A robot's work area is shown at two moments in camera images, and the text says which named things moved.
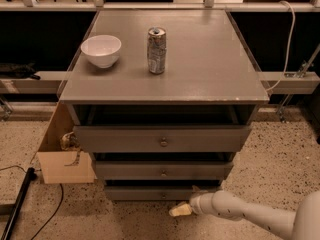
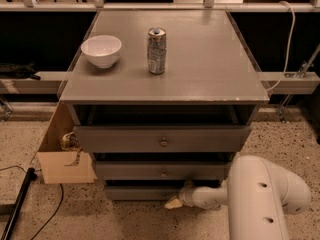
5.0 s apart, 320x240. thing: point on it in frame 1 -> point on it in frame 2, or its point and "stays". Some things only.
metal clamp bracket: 282,115 stays
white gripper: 195,204 -> 187,195
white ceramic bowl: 103,50 stays
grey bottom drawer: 157,193 stays
